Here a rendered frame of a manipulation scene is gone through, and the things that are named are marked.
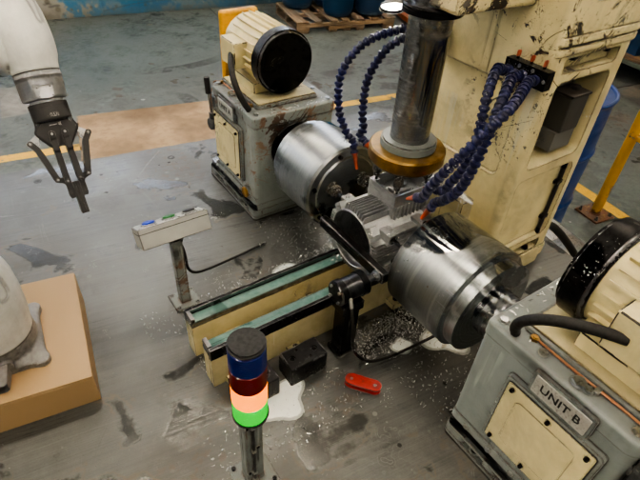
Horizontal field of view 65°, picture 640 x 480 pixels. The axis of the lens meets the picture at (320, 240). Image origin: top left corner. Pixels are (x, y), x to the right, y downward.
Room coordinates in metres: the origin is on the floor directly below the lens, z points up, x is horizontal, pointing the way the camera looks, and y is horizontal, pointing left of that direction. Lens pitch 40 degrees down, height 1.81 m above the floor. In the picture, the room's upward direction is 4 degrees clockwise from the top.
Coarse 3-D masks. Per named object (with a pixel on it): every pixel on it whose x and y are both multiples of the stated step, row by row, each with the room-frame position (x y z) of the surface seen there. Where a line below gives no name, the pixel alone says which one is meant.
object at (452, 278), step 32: (448, 224) 0.87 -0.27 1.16; (416, 256) 0.81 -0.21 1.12; (448, 256) 0.78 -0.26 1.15; (480, 256) 0.77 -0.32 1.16; (512, 256) 0.81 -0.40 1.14; (416, 288) 0.76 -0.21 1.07; (448, 288) 0.73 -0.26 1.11; (480, 288) 0.71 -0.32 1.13; (512, 288) 0.78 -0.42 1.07; (448, 320) 0.70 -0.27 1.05; (480, 320) 0.70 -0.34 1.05
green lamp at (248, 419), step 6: (234, 408) 0.46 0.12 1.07; (264, 408) 0.46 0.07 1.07; (234, 414) 0.46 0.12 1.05; (240, 414) 0.45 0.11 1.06; (246, 414) 0.45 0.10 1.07; (252, 414) 0.45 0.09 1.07; (258, 414) 0.45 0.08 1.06; (264, 414) 0.46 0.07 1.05; (240, 420) 0.45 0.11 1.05; (246, 420) 0.45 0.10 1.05; (252, 420) 0.45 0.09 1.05; (258, 420) 0.45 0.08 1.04; (246, 426) 0.45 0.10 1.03; (252, 426) 0.45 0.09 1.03
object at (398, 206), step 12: (372, 180) 1.06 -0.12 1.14; (384, 180) 1.09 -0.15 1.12; (408, 180) 1.11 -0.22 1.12; (420, 180) 1.09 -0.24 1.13; (372, 192) 1.05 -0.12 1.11; (384, 192) 1.02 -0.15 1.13; (408, 192) 1.01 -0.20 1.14; (396, 204) 0.99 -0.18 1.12; (408, 204) 1.01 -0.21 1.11; (420, 204) 1.04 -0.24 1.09; (396, 216) 1.00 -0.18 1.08
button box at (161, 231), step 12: (180, 216) 0.94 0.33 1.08; (192, 216) 0.95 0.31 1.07; (204, 216) 0.96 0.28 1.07; (132, 228) 0.91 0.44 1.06; (144, 228) 0.89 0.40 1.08; (156, 228) 0.90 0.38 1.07; (168, 228) 0.91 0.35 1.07; (180, 228) 0.92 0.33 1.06; (192, 228) 0.93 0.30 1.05; (204, 228) 0.95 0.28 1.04; (144, 240) 0.87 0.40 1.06; (156, 240) 0.88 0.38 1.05; (168, 240) 0.89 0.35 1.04
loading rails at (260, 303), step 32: (320, 256) 1.00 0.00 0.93; (256, 288) 0.88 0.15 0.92; (288, 288) 0.91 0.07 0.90; (320, 288) 0.97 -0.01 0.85; (384, 288) 0.97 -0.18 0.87; (192, 320) 0.75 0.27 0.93; (224, 320) 0.80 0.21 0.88; (256, 320) 0.78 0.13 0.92; (288, 320) 0.79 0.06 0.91; (320, 320) 0.84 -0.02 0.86; (224, 352) 0.69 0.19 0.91
